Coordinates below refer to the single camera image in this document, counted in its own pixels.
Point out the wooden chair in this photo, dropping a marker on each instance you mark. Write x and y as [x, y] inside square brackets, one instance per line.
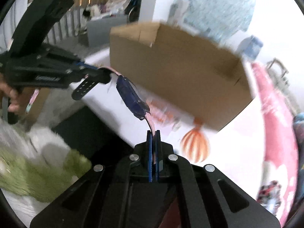
[278, 74]

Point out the blue water jug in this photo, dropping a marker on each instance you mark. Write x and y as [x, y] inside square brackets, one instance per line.
[249, 48]

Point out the pink floral bedsheet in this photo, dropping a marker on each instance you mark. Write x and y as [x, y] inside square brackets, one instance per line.
[280, 165]

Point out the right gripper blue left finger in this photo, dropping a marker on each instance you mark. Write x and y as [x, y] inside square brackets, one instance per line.
[150, 155]

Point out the pink strap smart watch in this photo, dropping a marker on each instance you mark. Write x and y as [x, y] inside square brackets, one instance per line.
[129, 96]

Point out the teal patterned hanging cloth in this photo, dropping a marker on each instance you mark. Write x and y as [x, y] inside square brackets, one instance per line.
[217, 20]

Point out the grey storage bin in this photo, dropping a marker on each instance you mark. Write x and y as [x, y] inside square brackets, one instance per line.
[98, 30]

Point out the person's left hand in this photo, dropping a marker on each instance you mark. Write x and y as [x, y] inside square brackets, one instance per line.
[18, 101]

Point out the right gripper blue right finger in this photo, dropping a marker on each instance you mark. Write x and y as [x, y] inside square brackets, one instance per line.
[158, 156]

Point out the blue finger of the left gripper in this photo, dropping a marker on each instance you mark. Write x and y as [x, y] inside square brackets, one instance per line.
[99, 75]

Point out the brown cardboard box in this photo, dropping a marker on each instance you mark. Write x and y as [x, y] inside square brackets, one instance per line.
[192, 73]

